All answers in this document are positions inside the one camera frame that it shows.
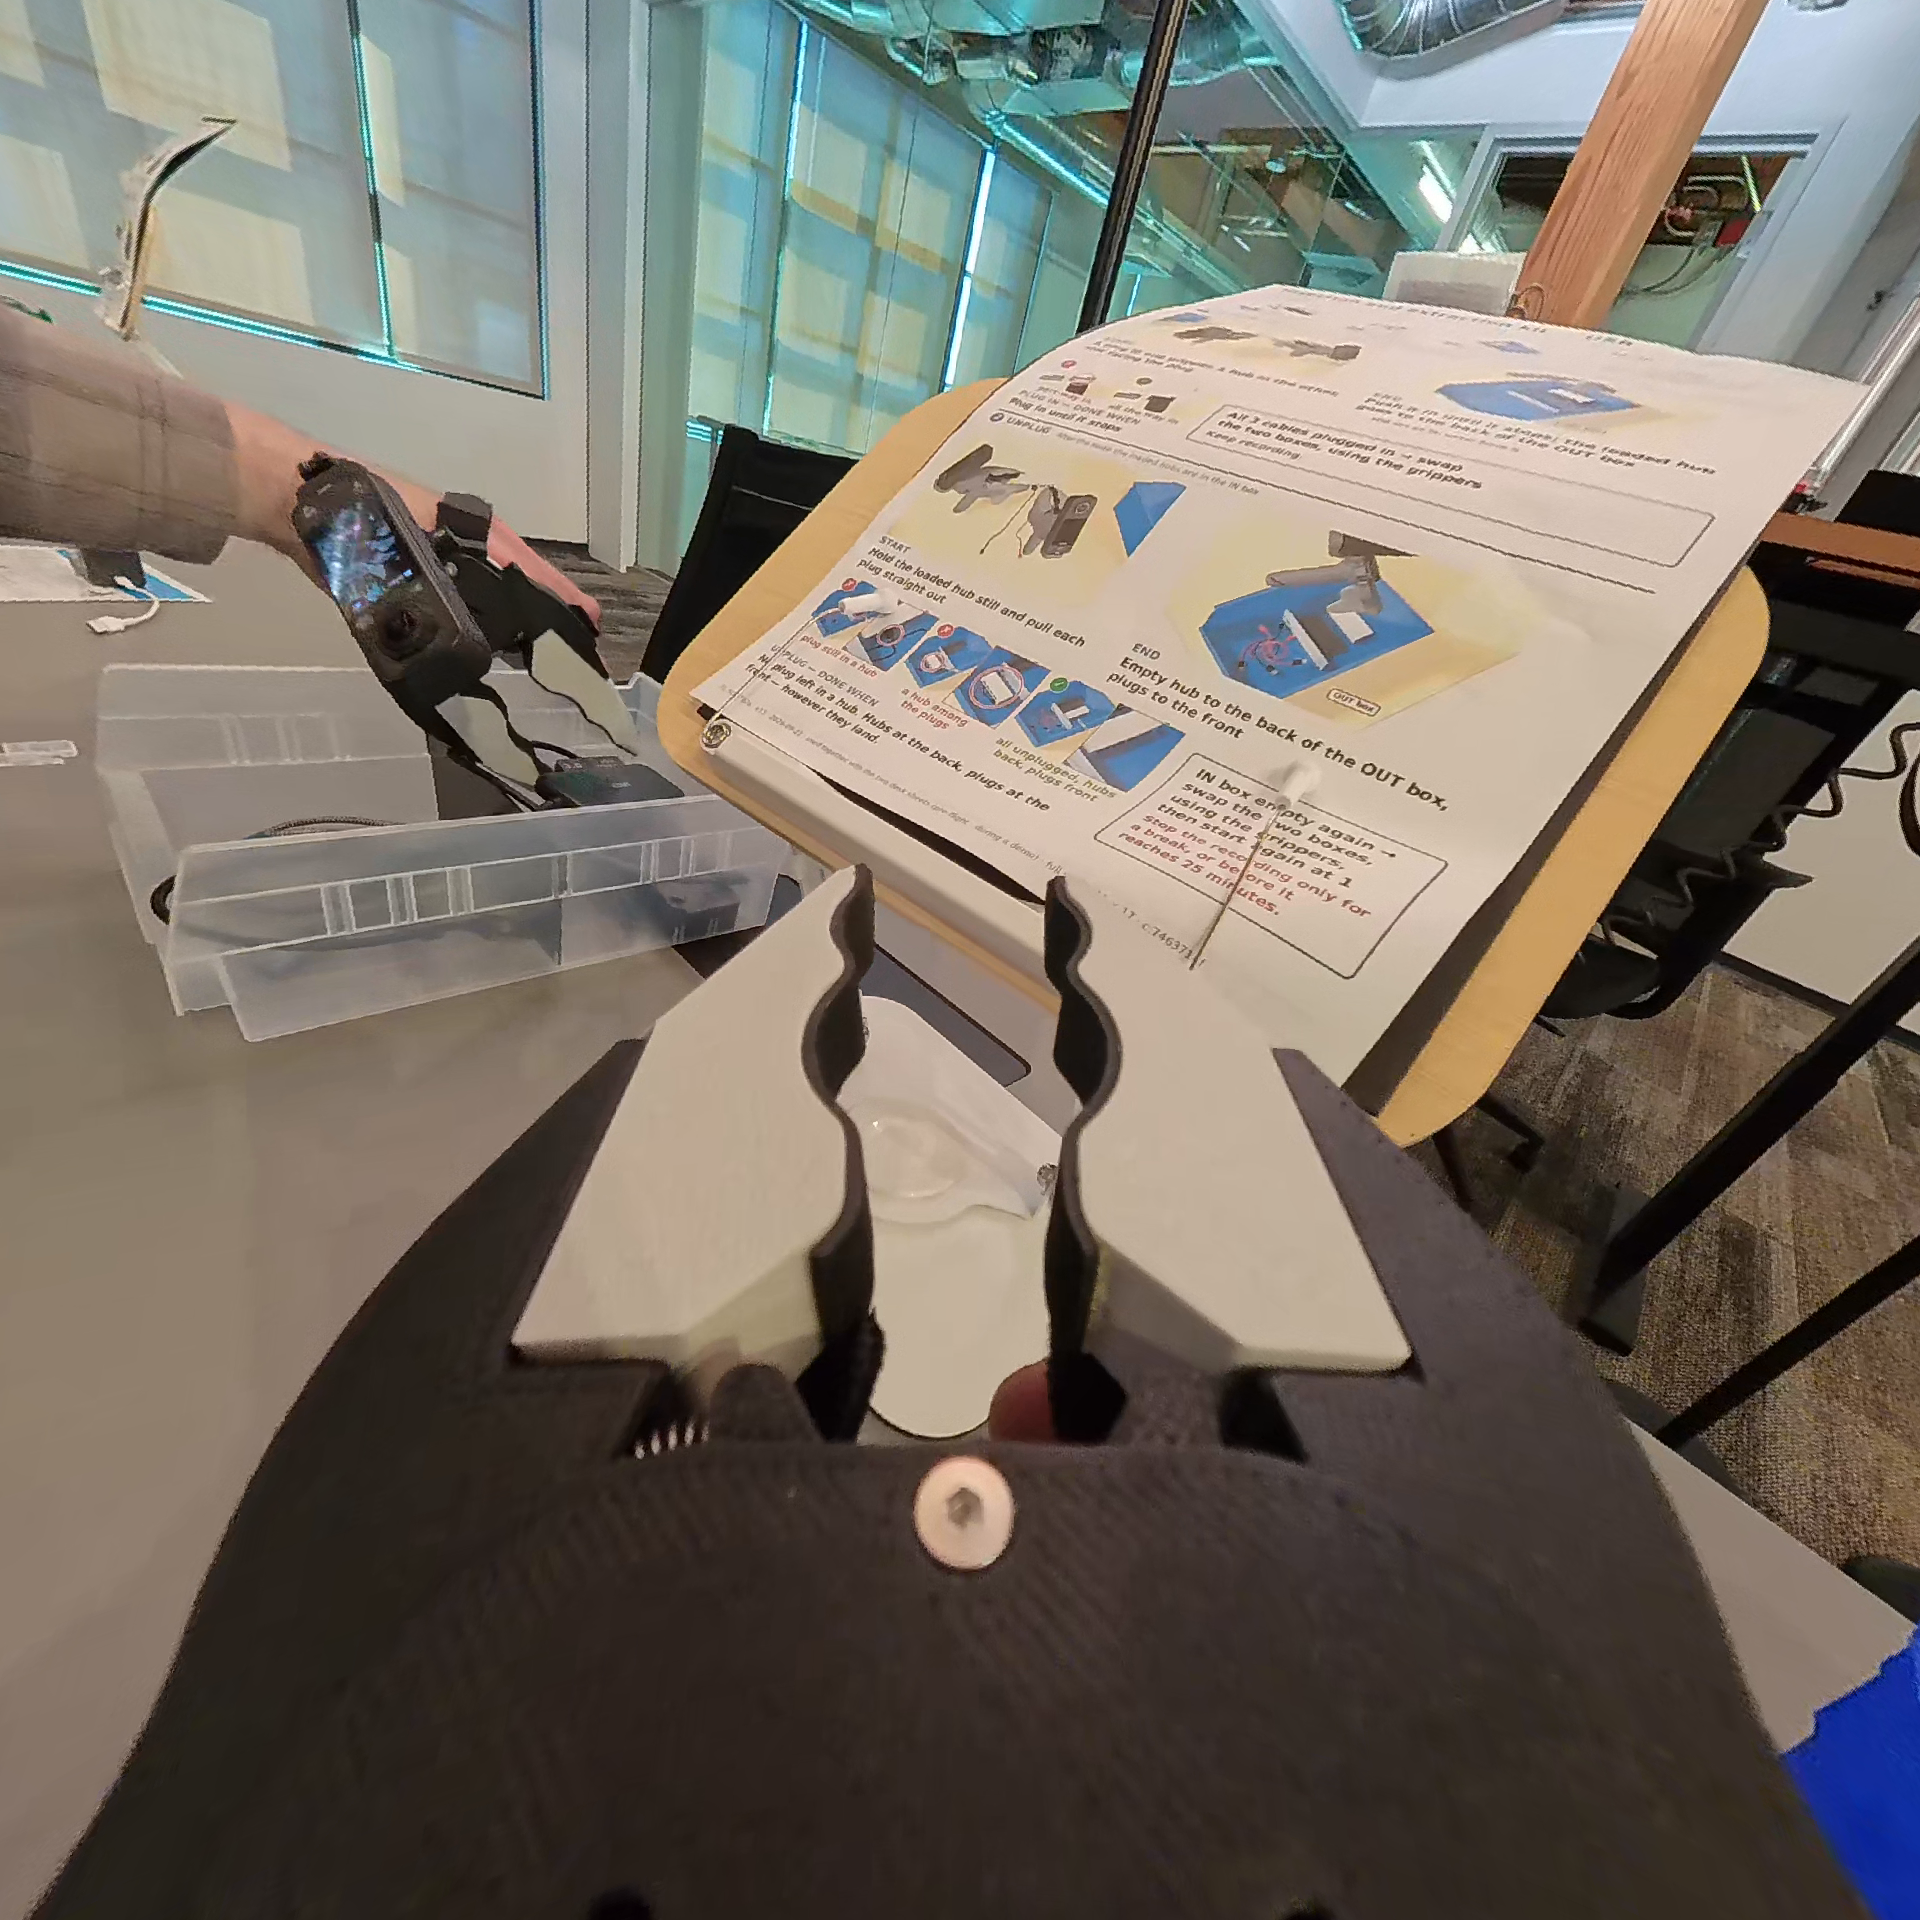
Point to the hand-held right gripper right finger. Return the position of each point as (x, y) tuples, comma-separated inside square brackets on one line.
[(1231, 1201)]

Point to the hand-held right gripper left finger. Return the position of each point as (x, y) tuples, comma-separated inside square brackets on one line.
[(691, 1185)]

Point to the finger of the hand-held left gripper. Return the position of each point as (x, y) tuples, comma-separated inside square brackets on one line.
[(489, 742), (585, 683)]

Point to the clear plastic bin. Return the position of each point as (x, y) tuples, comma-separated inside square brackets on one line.
[(450, 900)]

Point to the blue plastic bin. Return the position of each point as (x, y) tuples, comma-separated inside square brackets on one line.
[(1860, 1771)]

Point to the person's left hand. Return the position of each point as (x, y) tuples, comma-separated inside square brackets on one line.
[(271, 480)]

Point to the black office chair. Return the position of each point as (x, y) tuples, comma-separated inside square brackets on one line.
[(1694, 900), (734, 510)]

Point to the black power adapter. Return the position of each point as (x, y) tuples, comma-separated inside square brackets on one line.
[(112, 567)]

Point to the blue white paper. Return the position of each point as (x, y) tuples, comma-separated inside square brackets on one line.
[(30, 570)]

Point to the instruction sheet on stand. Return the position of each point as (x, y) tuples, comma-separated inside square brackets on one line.
[(1650, 750)]

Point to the black pole stand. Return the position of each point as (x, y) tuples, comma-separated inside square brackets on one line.
[(1124, 151)]

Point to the wooden top desk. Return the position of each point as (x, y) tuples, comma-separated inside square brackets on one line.
[(1844, 536)]

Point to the white foam block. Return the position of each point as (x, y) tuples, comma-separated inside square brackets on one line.
[(1448, 271)]

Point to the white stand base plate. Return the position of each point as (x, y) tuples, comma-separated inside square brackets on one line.
[(945, 1350)]

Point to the silver round duct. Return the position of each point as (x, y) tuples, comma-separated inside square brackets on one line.
[(1441, 30)]

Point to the wooden post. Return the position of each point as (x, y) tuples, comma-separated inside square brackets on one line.
[(1634, 151)]

